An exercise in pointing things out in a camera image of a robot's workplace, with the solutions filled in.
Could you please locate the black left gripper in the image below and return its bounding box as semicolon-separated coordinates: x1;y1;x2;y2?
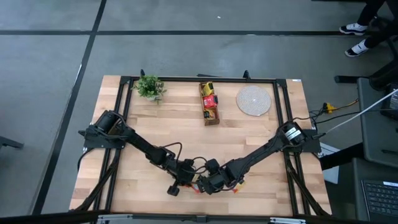
175;166;200;191

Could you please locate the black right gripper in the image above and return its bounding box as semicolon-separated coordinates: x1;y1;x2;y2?
196;172;233;195

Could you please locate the brown wooden tea organizer box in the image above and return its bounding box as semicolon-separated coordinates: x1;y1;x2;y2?
198;80;220;126

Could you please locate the green plant in white pot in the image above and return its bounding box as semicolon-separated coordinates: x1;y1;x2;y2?
132;74;168;103

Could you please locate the white paper sheet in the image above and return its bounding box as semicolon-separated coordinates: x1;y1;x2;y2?
318;142;340;185

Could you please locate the dark grey side desk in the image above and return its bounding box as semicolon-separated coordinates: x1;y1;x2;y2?
353;157;398;224

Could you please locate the black laptop keyboard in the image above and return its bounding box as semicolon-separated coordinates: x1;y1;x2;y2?
360;179;398;223

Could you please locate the black stand foot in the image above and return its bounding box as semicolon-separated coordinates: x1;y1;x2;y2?
0;136;25;150

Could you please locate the black chair base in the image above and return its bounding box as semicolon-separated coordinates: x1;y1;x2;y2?
334;58;398;91

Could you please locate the person's foot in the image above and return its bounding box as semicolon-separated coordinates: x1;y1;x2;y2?
344;39;370;58
338;23;369;36

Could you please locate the black desktop device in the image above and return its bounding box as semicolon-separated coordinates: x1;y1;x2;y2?
381;82;398;121

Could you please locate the person's leg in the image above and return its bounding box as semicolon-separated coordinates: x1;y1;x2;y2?
357;0;398;49

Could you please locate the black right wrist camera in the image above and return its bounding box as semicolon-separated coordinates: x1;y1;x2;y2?
205;158;221;175

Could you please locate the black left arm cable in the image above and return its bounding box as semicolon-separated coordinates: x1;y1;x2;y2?
161;141;208;175

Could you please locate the silver mounting bracket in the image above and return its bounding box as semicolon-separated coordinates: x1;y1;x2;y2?
96;213;134;224
269;217;307;224

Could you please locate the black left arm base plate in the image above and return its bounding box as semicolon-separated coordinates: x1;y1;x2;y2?
78;123;129;149

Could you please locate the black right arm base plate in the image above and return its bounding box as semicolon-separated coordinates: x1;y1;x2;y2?
277;127;322;154

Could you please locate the yellow extension cable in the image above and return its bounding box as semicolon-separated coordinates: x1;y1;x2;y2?
322;98;359;114

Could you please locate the thin black power cable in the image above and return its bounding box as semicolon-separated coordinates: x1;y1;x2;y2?
294;107;398;125

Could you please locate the white cable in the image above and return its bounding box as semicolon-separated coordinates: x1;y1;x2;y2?
325;88;398;135

